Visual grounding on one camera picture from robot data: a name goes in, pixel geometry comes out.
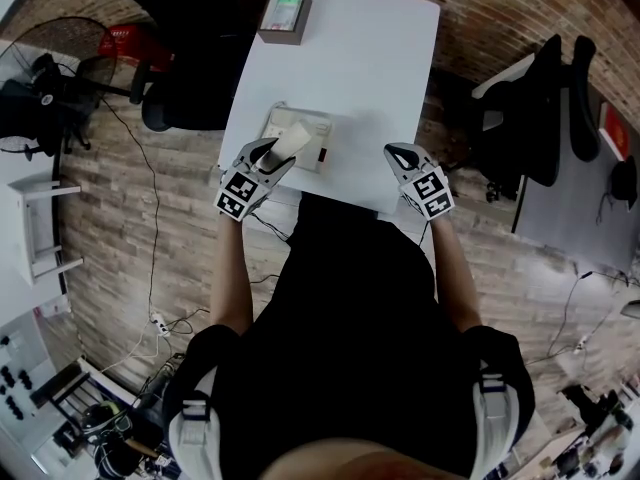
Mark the small box with green screen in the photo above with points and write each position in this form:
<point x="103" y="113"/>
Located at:
<point x="282" y="37"/>

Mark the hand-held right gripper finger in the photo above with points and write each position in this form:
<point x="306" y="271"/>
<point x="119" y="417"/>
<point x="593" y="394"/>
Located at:
<point x="422" y="160"/>
<point x="395" y="160"/>

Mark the red box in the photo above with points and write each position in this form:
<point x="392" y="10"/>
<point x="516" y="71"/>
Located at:
<point x="120" y="38"/>

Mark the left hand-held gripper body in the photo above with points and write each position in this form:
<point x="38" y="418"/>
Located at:
<point x="237" y="190"/>

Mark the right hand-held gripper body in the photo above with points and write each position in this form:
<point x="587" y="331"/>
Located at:
<point x="427" y="193"/>

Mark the black standing fan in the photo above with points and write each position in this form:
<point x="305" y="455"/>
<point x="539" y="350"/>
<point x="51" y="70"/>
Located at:
<point x="45" y="98"/>

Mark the person's right forearm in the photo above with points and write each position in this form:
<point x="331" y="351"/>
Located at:
<point x="452" y="278"/>

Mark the white desk telephone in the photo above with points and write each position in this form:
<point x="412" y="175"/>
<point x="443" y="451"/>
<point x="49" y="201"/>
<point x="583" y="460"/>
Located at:
<point x="320" y="140"/>

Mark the grey desk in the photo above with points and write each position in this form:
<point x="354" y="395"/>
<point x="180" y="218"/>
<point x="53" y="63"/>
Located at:
<point x="565" y="218"/>

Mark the white power strip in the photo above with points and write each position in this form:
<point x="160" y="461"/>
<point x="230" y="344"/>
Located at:
<point x="160" y="324"/>
<point x="581" y="344"/>

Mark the black mesh office chair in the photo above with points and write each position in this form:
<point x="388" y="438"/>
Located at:
<point x="525" y="123"/>

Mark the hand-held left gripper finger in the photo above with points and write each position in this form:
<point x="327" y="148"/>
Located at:
<point x="282" y="173"/>
<point x="247" y="155"/>

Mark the white telephone handset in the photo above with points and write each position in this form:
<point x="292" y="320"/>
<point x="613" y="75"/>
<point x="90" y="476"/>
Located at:
<point x="292" y="140"/>

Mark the person's face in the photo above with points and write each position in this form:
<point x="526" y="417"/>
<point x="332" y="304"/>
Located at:
<point x="360" y="463"/>

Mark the black helmet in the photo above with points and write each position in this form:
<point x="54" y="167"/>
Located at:
<point x="100" y="415"/>

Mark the green tissue pack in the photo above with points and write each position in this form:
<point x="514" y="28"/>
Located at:
<point x="287" y="5"/>

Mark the black pouch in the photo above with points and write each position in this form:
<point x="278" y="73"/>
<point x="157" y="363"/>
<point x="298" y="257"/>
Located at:
<point x="624" y="180"/>

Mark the black padded office chair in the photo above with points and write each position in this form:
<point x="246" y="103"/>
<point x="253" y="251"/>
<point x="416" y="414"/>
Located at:
<point x="200" y="43"/>

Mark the white small table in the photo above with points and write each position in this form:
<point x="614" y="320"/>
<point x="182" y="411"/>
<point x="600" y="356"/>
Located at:
<point x="25" y="228"/>

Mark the person's left forearm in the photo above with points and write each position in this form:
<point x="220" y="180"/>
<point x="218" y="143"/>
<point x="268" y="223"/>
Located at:
<point x="232" y="278"/>

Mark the white panel with black knobs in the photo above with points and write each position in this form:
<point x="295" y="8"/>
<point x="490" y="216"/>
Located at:
<point x="20" y="368"/>

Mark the person's black shirt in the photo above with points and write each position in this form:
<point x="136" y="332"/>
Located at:
<point x="350" y="318"/>

